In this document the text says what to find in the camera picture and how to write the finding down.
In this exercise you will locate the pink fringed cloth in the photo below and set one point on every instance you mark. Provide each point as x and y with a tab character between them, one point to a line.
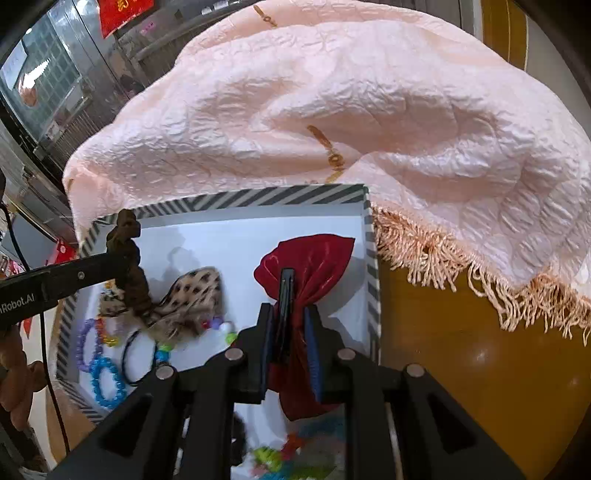
369	115

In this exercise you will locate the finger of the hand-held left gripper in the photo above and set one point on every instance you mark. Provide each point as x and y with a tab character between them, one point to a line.
92	272

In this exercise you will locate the red banner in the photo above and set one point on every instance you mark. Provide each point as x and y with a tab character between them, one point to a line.
124	16

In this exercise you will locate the leopard print bow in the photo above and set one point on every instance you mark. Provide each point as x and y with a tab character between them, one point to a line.
194	286

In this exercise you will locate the red velvet bow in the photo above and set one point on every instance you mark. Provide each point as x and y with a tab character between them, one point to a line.
318	263

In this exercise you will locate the thin black hair bands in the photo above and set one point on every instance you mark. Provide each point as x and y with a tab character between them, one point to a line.
124	364

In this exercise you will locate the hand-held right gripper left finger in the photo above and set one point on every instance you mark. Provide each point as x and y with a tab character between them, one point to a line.
267	350

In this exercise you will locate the brown scrunchie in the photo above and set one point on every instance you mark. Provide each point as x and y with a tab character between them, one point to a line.
136	286

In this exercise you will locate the metal framed glass door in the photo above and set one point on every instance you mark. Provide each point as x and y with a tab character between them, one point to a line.
55	69

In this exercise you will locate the person's left hand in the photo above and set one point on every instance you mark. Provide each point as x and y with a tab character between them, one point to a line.
21	378

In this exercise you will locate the black scrunchie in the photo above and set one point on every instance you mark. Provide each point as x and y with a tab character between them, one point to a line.
238	438

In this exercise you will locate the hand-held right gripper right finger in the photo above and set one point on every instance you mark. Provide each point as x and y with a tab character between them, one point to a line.
312	355

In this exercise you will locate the striped cardboard box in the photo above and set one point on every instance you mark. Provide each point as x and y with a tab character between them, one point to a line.
323	221

